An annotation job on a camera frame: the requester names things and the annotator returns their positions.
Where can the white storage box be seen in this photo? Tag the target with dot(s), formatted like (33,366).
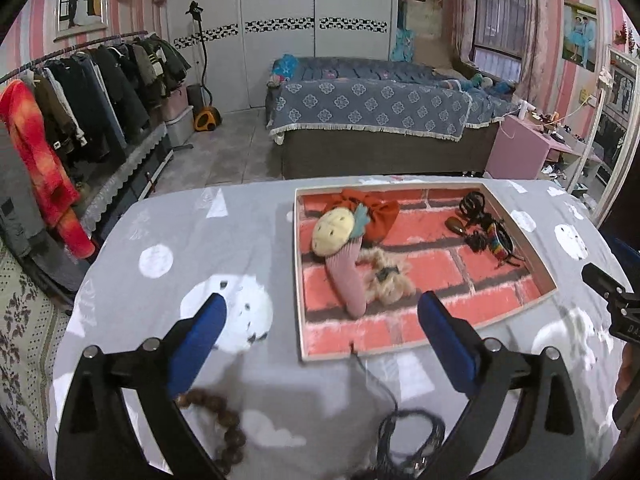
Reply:
(181,127)

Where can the brown hair clip black flower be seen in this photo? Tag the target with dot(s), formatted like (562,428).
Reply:
(454,225)

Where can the barred window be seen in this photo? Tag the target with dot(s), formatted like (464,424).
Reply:
(497,25)

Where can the metal clothes rack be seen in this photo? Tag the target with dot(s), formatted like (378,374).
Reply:
(75,48)

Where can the person's right hand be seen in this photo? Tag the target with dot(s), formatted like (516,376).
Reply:
(629,372)

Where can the white sliding door wardrobe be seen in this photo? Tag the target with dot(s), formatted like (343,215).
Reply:
(280,0)

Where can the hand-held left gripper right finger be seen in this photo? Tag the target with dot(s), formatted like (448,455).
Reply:
(447,345)

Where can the grey quilted coat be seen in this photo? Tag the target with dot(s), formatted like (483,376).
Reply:
(15,200)

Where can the white lace cloth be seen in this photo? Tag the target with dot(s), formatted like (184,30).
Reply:
(125,180)

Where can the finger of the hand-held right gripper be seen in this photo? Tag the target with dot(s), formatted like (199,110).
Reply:
(600,279)
(625,257)

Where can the garment steamer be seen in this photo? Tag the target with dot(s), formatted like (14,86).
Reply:
(207,119)

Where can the couple portrait wall poster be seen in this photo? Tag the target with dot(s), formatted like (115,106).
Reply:
(580,35)

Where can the rainbow beaded hair claw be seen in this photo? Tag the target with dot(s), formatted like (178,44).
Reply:
(496,240)

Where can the bed with blue patterned cover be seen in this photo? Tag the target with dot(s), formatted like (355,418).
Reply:
(375,105)

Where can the orange red fleece coat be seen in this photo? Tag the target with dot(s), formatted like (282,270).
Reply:
(35,150)

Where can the row of dark hanging clothes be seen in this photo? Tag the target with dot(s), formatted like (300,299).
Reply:
(115,90)

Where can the pink storage box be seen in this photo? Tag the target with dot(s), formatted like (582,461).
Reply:
(176,100)

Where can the narrow pink floral curtain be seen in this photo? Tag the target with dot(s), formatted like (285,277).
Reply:
(465,10)

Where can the teal hanging cloth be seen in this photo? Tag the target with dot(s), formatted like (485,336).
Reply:
(402,42)

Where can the pink desk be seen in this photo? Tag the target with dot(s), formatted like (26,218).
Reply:
(515,150)

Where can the white framed standing mirror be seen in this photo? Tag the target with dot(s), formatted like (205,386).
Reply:
(617,110)

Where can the grey polar bear print cloth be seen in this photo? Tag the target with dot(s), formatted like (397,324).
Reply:
(200,240)

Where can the red brick pattern tray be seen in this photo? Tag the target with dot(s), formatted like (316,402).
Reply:
(435,270)

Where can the teal plush toy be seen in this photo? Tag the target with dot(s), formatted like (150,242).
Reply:
(487,85)

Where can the black hair claw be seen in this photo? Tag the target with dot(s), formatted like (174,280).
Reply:
(467,206)

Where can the red flower decoration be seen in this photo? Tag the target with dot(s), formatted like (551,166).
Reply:
(630,37)

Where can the yellow pink plush hair clip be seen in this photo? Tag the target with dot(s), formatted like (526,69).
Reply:
(332,230)

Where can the wide pink floral curtain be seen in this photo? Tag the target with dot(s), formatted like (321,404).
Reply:
(542,35)

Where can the floral patterned cloth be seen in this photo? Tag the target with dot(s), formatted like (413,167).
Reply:
(25,350)

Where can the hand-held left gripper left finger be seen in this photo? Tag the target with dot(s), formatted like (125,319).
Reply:
(197,345)

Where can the blue plush toy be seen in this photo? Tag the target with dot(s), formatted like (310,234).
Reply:
(286,67)

